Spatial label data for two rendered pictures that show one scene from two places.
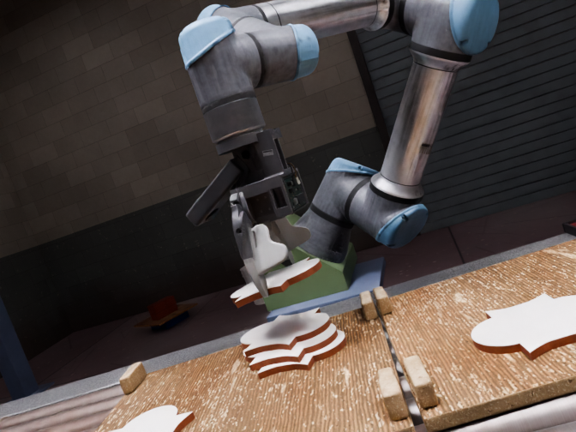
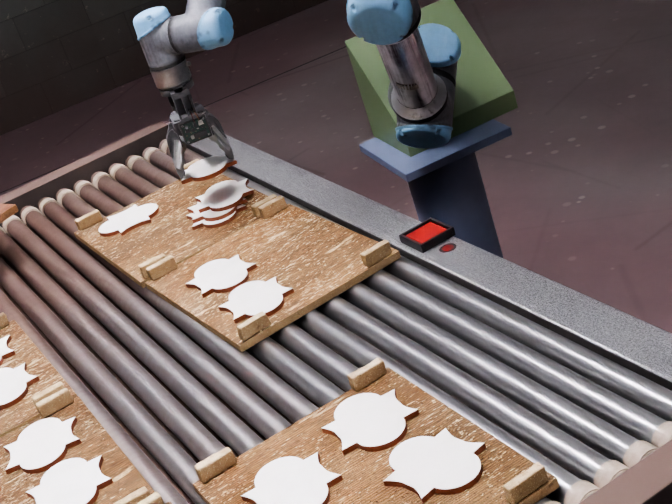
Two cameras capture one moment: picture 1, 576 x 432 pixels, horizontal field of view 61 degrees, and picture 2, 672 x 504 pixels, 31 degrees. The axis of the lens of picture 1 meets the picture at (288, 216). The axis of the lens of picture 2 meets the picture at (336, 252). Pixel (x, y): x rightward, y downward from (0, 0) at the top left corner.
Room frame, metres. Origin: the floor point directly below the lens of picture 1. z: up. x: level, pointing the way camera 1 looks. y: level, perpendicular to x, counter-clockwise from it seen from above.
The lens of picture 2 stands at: (-0.35, -2.13, 1.92)
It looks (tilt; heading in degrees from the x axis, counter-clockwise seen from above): 26 degrees down; 60
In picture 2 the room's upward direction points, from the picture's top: 19 degrees counter-clockwise
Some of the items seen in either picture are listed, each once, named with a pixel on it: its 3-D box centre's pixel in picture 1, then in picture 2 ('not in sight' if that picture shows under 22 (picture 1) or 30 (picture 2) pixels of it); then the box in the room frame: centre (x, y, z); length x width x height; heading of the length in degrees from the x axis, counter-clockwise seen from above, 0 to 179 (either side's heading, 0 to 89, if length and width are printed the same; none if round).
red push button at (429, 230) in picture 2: not in sight; (427, 235); (0.80, -0.48, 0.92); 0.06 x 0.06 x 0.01; 82
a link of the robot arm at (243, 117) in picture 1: (237, 123); (173, 73); (0.67, 0.02, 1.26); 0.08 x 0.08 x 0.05
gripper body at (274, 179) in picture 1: (260, 179); (186, 111); (0.67, 0.02, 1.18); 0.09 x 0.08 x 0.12; 67
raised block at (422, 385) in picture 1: (420, 381); (161, 267); (0.45, -0.07, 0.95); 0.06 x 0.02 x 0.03; 175
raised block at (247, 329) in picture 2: not in sight; (253, 325); (0.42, -0.46, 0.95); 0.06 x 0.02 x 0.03; 175
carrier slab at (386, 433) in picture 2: not in sight; (361, 477); (0.26, -0.94, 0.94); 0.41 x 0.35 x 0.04; 82
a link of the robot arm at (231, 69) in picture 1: (218, 66); (159, 37); (0.67, 0.02, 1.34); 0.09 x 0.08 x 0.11; 121
